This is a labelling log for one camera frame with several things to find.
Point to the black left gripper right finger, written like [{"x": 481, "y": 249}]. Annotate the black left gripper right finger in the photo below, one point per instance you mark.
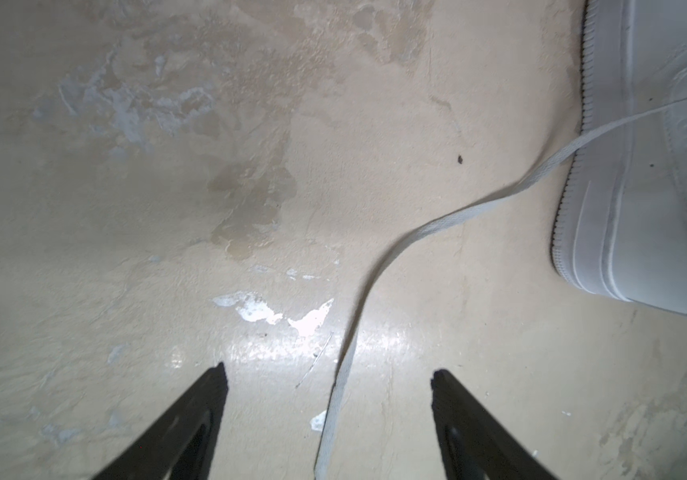
[{"x": 473, "y": 444}]

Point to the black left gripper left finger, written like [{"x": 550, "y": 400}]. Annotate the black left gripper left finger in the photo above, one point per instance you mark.
[{"x": 180, "y": 444}]

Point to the white leather sneaker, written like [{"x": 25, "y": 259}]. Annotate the white leather sneaker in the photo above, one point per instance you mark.
[{"x": 621, "y": 227}]

